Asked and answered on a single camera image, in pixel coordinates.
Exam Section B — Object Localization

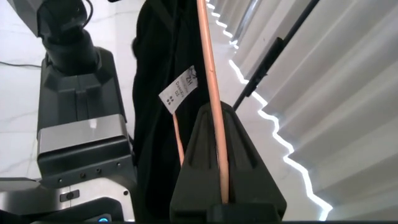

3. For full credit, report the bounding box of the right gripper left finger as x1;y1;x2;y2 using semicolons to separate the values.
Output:
169;101;223;222

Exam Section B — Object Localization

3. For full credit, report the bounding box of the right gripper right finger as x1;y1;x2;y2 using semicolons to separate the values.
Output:
221;100;287;220

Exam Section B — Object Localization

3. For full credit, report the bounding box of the black sleeveless top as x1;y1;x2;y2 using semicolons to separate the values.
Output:
132;0;218;222

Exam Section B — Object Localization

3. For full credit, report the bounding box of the pink clothes hanger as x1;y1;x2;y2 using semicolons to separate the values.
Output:
172;0;231;205

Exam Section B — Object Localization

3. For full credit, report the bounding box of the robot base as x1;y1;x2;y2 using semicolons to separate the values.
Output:
0;46;139;224

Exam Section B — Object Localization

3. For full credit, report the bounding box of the black clothes rack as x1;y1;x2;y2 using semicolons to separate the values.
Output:
232;0;321;112

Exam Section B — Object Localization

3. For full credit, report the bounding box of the white curtain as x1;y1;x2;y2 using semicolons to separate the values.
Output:
206;0;398;224

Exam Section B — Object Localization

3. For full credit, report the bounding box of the thin black cable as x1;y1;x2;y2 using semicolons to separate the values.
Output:
0;60;42;68

